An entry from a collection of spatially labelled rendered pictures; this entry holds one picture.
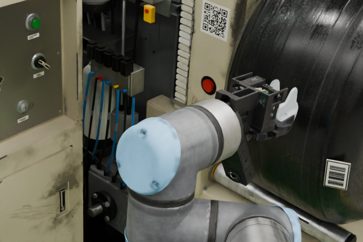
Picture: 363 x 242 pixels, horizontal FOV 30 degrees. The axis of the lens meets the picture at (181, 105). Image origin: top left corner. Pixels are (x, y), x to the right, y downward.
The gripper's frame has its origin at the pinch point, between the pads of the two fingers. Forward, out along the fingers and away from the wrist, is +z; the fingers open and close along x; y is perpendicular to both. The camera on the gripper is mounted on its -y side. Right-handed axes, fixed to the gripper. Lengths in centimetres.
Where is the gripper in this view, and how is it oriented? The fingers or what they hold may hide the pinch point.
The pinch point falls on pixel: (289, 108)
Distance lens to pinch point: 115.0
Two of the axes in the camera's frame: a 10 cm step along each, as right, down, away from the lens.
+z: 6.5, -2.3, 7.2
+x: -7.4, -3.8, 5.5
